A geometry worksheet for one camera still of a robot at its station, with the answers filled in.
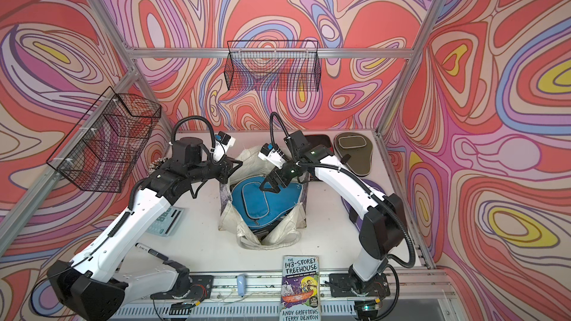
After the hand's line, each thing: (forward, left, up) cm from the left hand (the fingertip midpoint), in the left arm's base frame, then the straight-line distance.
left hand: (243, 163), depth 72 cm
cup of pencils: (+8, +37, -10) cm, 39 cm away
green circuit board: (-37, +20, -31) cm, 52 cm away
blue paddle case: (-8, -4, -15) cm, 18 cm away
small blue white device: (-30, +1, -26) cm, 39 cm away
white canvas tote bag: (+1, -1, -1) cm, 2 cm away
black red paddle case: (+36, -34, -26) cm, 56 cm away
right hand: (-3, -9, -10) cm, 13 cm away
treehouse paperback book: (-34, -19, -26) cm, 47 cm away
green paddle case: (+31, -51, -26) cm, 65 cm away
